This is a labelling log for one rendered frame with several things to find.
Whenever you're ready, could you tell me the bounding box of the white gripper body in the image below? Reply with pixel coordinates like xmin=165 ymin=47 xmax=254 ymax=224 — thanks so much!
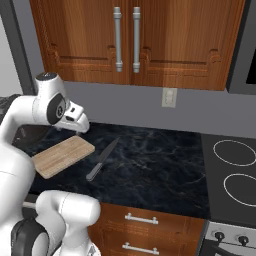
xmin=55 ymin=112 xmax=91 ymax=135

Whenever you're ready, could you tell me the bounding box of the light wooden cutting board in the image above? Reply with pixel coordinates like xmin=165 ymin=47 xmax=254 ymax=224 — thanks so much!
xmin=32 ymin=134 xmax=96 ymax=180

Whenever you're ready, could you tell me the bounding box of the grey kitchen knife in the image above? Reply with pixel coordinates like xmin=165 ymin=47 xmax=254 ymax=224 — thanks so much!
xmin=85 ymin=136 xmax=121 ymax=183

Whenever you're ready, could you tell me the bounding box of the dark sink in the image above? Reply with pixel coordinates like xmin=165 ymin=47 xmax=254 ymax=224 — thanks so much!
xmin=12 ymin=124 xmax=51 ymax=148

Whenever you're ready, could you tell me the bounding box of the wooden cabinet door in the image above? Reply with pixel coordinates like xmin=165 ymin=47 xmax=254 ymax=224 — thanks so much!
xmin=129 ymin=0 xmax=247 ymax=92
xmin=29 ymin=0 xmax=131 ymax=86

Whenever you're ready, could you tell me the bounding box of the wooden drawer front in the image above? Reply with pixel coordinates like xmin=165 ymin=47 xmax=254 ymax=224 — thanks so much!
xmin=87 ymin=223 xmax=202 ymax=256
xmin=95 ymin=202 xmax=206 ymax=242

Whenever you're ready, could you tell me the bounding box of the black hob stove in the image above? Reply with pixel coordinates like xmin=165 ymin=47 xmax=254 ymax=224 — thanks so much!
xmin=195 ymin=132 xmax=256 ymax=256

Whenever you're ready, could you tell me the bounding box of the grey microwave oven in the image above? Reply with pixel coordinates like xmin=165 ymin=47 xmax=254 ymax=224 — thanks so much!
xmin=226 ymin=0 xmax=256 ymax=96

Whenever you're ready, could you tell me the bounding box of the grey cabinet door handle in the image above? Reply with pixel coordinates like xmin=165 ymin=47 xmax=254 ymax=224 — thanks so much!
xmin=112 ymin=6 xmax=124 ymax=73
xmin=131 ymin=6 xmax=142 ymax=74

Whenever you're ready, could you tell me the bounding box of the beige wall outlet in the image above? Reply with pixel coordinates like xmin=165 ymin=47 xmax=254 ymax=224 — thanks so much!
xmin=161 ymin=87 xmax=178 ymax=109

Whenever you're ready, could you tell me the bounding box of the silver drawer handle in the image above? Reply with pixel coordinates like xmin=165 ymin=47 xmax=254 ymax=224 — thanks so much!
xmin=124 ymin=212 xmax=160 ymax=225
xmin=121 ymin=242 xmax=161 ymax=256

